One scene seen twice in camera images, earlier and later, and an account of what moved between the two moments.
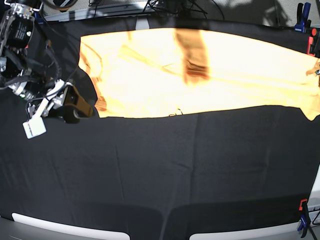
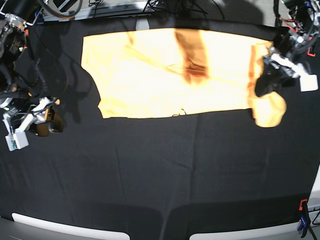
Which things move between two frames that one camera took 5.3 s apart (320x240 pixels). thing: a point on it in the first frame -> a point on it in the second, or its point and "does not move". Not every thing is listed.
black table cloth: [161, 178] does not move
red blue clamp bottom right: [304, 219] does not move
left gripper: [66, 100] -> [41, 117]
